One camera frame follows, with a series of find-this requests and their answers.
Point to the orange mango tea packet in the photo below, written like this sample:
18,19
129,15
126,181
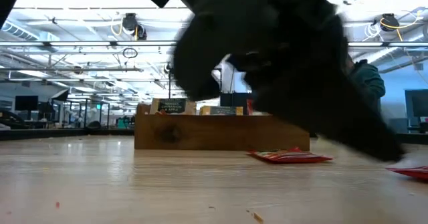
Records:
220,110

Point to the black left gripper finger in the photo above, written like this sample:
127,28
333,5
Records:
294,110
334,97

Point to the wooden three-slot tea box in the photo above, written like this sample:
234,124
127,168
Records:
217,133

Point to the red strawberry tea packet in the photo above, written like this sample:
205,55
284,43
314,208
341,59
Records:
249,107
291,157
413,172

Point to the packets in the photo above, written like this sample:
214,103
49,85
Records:
172,106

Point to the dark computer monitor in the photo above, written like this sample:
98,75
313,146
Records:
26,103
418,103

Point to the black equipment box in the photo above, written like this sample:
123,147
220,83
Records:
234,99

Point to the grey cabinet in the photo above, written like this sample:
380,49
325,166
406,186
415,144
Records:
401,125

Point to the person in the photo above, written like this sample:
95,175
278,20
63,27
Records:
368,80

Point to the black gantry frame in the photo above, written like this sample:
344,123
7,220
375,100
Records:
169,83

